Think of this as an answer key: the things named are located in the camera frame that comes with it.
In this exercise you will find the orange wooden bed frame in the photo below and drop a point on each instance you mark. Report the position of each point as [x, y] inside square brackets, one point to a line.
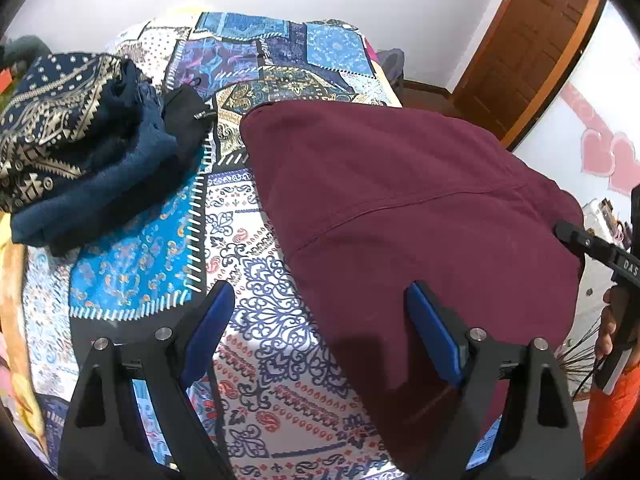
[12, 290]

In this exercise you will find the brown wooden door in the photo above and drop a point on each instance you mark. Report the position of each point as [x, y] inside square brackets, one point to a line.
[530, 45]

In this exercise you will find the maroon button shirt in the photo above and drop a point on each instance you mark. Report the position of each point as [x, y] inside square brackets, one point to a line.
[410, 200]

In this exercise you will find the small clutter on suitcase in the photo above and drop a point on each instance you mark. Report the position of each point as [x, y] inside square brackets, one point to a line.
[614, 220]

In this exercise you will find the blue patchwork bedspread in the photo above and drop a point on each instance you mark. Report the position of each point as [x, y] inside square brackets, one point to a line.
[280, 310]

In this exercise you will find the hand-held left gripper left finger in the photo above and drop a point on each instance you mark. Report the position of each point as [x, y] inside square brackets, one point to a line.
[210, 327]

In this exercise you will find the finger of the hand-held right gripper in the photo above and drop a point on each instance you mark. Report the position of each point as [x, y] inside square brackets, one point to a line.
[575, 237]

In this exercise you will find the navy knit garment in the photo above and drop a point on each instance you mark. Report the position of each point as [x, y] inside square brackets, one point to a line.
[115, 180]

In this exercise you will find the grey purple backpack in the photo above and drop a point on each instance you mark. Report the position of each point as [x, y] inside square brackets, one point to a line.
[390, 67]

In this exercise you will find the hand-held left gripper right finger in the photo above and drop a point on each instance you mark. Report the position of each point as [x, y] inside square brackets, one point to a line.
[432, 327]

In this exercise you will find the person's right hand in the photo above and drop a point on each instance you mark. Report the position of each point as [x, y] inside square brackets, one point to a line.
[605, 335]

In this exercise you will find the frosted sliding wardrobe door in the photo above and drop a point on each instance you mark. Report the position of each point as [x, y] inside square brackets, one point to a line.
[590, 110]

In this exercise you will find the navy gold patterned cloth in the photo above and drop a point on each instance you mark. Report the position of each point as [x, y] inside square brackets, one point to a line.
[50, 115]

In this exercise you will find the blue denim garment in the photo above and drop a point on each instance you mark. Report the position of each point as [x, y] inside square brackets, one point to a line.
[150, 97]

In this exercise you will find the white ribbed suitcase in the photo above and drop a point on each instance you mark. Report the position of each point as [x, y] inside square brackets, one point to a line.
[592, 285]

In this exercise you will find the black garment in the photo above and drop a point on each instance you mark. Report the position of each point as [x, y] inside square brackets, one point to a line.
[187, 115]

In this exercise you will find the dark thin sticks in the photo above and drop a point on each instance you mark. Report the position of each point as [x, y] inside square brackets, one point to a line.
[580, 352]

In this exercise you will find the pink heart stickers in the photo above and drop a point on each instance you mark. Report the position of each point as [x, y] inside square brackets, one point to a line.
[607, 157]

